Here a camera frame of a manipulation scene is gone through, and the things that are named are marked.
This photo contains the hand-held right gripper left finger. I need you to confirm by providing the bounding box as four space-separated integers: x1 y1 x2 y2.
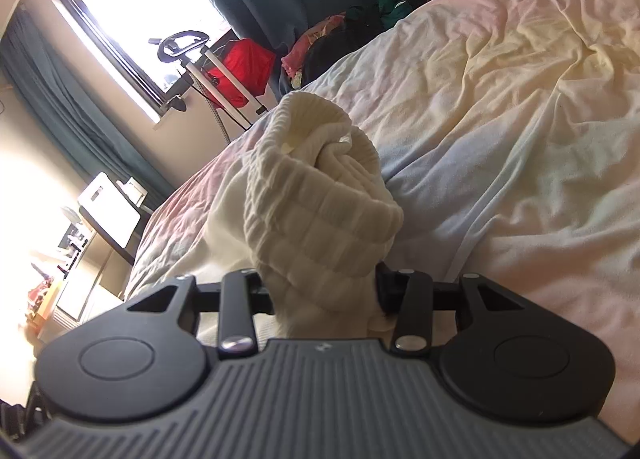
125 268 277 359

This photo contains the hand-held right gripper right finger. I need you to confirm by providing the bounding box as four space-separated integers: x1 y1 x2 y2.
374 261 508 356

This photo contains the white ribbed sock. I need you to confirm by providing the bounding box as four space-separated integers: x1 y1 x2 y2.
195 92 406 345

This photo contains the pile of assorted clothes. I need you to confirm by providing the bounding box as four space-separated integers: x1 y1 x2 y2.
280 0 431 90

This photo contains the white backed chair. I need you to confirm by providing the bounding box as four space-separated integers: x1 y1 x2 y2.
77 172 151 265

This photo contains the white vanity dresser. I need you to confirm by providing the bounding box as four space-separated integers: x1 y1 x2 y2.
20 219 126 340

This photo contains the pastel tie-dye duvet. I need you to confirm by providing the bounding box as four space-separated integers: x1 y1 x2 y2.
122 0 640 440

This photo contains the orange tray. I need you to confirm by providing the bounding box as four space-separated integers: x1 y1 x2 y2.
25 279 58 325

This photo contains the red bag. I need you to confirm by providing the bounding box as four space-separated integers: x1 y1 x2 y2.
205 38 277 107

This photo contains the garment steamer stand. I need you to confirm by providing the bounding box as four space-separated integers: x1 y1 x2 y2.
148 30 266 145

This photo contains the narrow blue curtain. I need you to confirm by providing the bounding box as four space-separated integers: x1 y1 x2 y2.
0 9 173 195

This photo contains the white wall outlet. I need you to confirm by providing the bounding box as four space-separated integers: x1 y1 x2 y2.
117 178 149 205

